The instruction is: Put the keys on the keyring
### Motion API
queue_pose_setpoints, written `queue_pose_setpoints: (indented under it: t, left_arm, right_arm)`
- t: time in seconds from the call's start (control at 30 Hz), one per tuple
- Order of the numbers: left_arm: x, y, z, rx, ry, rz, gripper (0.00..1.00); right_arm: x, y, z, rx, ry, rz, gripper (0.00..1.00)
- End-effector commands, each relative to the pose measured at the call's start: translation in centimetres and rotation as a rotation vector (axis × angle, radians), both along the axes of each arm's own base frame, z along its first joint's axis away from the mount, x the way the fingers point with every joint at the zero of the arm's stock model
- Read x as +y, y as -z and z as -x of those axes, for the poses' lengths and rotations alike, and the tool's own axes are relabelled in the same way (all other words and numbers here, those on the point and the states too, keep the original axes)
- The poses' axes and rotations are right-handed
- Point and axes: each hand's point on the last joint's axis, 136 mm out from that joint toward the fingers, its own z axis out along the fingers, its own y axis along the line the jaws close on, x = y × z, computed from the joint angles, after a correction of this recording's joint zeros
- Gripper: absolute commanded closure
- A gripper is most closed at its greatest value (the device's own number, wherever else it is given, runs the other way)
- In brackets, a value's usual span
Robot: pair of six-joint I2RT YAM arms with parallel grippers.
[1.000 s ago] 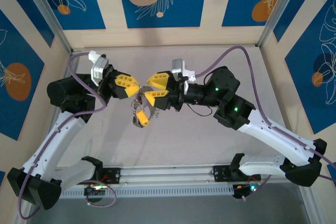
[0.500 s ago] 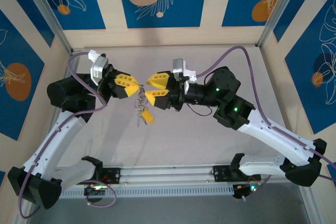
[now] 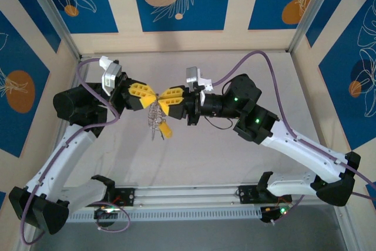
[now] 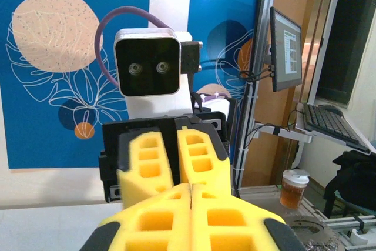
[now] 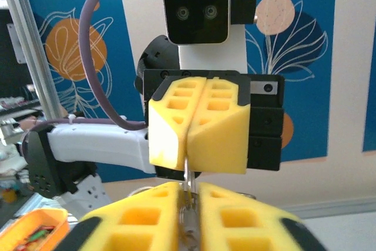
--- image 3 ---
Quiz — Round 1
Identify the aluminium corner post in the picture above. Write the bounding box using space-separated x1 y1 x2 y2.
287 0 336 54
21 0 82 60

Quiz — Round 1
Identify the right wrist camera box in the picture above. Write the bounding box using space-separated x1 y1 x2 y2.
185 67 214 93

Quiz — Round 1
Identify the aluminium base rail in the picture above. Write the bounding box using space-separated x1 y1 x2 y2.
63 180 350 212

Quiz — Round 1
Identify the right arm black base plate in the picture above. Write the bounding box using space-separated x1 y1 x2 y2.
238 185 293 205

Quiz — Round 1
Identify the grey slotted cable duct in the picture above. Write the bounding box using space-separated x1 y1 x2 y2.
67 206 263 224

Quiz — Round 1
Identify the yellow capped key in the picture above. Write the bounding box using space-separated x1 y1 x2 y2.
157 121 174 140

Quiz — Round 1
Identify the aluminium frame leg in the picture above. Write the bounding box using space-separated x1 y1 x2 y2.
333 206 358 251

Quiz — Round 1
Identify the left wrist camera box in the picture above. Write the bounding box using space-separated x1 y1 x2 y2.
99 56 123 96

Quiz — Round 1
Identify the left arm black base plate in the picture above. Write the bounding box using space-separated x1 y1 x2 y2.
81 188 136 208

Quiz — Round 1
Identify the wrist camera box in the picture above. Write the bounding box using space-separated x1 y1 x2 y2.
99 56 123 96
185 67 214 93

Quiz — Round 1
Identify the metal keyring with yellow tags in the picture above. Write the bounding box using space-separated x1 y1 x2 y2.
146 98 166 142

